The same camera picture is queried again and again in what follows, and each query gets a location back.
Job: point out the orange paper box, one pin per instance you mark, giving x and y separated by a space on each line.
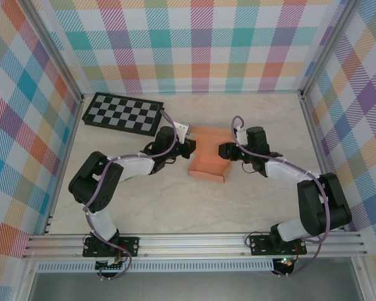
206 147

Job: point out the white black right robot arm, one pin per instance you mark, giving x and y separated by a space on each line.
285 171

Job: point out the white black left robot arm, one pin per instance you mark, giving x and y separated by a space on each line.
134 164

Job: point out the black grey chessboard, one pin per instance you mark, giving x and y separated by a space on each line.
112 109

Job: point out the aluminium side rail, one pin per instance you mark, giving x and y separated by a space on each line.
70 145
313 131

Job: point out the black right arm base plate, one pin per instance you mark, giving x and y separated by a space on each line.
260 244

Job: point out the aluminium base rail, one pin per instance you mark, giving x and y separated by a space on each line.
191 246

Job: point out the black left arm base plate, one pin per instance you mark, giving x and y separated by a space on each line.
130 246

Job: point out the aluminium frame post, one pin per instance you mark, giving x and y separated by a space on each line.
54 50
327 50

